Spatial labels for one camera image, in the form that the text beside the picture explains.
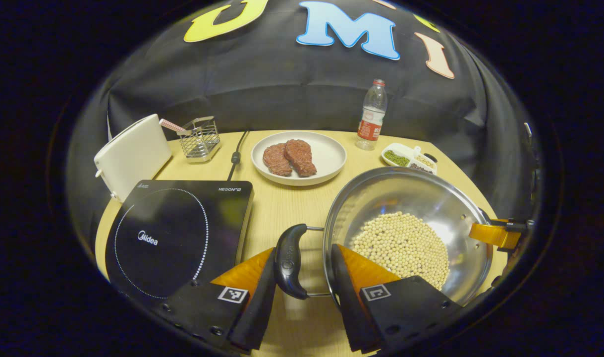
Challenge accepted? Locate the white divided dish with beans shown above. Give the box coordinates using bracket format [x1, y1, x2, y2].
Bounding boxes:
[381, 142, 438, 175]

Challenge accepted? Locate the black power cable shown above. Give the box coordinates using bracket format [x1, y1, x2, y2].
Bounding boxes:
[226, 130, 250, 181]

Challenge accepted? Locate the plastic water bottle red label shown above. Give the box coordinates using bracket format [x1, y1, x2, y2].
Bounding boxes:
[355, 79, 388, 151]

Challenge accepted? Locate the wire utensil holder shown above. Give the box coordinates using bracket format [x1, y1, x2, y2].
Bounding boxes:
[177, 116, 221, 164]

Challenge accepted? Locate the black induction cooktop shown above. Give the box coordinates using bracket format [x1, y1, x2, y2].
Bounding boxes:
[105, 179, 254, 300]

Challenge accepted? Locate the brown meat patty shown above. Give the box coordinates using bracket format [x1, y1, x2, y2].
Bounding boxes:
[284, 139, 318, 178]
[263, 143, 293, 177]

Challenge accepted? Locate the pile of soybeans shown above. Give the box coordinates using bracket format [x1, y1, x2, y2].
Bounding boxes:
[351, 212, 451, 291]

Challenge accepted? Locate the white round plate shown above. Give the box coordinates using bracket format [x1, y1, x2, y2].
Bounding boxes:
[251, 131, 347, 186]

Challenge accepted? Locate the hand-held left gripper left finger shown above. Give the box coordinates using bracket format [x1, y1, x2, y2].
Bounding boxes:
[151, 247, 278, 354]

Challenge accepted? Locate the pink checked stick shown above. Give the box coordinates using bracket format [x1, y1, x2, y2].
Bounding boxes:
[159, 119, 189, 135]

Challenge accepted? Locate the white toaster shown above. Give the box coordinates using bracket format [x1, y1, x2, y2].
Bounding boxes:
[94, 114, 173, 203]

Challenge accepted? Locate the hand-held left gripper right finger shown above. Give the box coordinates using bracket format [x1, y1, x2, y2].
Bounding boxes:
[330, 243, 463, 354]

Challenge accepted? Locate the steel pot with black handles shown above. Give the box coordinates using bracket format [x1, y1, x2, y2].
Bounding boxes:
[274, 167, 494, 307]

